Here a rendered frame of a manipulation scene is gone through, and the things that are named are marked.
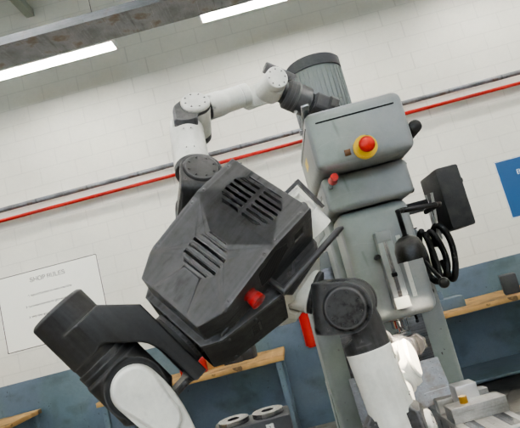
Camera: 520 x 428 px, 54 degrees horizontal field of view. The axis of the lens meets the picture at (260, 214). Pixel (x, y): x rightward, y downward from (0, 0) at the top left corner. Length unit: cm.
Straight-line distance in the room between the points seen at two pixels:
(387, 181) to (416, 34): 520
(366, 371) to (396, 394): 7
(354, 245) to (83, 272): 496
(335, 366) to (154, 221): 431
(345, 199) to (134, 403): 77
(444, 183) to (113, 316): 121
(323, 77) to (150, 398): 122
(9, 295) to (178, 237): 561
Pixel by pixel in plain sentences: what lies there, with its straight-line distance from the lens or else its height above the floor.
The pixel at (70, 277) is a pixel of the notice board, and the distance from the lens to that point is 623.
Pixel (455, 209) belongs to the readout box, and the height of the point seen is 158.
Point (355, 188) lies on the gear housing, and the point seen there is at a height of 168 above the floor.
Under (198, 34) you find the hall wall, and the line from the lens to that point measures 653.
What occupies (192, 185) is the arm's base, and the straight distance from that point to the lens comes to 113.
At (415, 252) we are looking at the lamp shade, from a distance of 127.
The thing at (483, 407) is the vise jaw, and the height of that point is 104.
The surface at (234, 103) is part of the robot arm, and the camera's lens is 146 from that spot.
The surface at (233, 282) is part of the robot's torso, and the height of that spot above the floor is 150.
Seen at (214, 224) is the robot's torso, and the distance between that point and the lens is 95.
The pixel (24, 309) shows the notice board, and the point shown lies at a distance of 645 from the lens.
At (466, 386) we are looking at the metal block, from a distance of 159.
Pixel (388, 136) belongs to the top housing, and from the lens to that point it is 137.
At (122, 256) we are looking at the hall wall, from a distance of 603.
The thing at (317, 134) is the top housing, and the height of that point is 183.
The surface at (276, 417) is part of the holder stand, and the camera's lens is 152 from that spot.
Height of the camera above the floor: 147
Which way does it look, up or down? 9 degrees up
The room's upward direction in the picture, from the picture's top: 15 degrees counter-clockwise
